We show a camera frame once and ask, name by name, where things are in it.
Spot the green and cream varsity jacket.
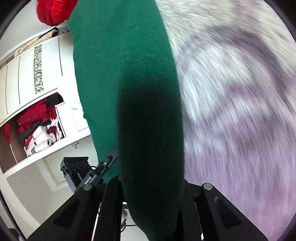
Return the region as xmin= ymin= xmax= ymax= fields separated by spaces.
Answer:
xmin=69 ymin=1 xmax=184 ymax=240

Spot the clothes pile in wardrobe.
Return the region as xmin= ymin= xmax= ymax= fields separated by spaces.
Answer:
xmin=1 ymin=93 xmax=64 ymax=156

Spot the white wardrobe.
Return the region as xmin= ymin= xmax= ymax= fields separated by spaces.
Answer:
xmin=1 ymin=33 xmax=91 ymax=186

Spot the red garment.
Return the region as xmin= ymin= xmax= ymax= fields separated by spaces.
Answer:
xmin=37 ymin=0 xmax=78 ymax=26

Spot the floral purple plush blanket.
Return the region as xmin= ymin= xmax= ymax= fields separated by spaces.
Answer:
xmin=157 ymin=1 xmax=295 ymax=240

